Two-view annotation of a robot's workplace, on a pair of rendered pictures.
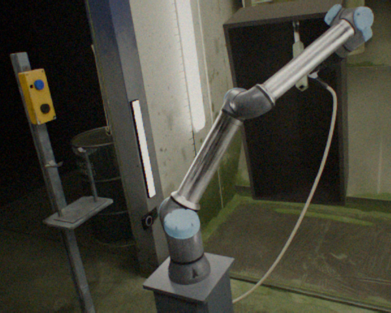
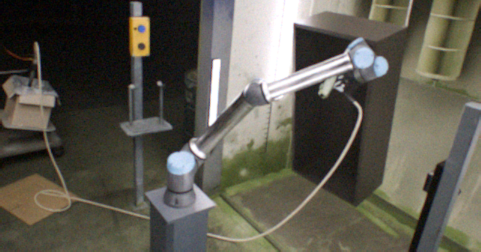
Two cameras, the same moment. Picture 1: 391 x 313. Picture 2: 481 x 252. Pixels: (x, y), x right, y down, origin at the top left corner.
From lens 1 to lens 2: 0.85 m
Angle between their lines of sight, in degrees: 18
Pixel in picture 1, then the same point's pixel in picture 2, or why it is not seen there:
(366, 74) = (458, 101)
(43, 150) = (134, 74)
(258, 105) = (255, 98)
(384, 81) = not seen: hidden behind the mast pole
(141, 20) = not seen: outside the picture
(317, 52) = (315, 73)
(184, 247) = (173, 180)
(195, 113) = not seen: hidden behind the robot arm
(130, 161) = (202, 103)
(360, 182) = (406, 195)
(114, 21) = not seen: outside the picture
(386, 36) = not seen: outside the picture
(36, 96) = (137, 36)
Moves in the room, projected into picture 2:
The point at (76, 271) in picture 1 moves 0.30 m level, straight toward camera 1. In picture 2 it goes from (136, 167) to (125, 188)
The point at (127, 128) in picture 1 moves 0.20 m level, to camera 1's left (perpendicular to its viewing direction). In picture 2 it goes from (206, 78) to (183, 73)
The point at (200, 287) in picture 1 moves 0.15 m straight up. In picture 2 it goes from (174, 212) to (175, 189)
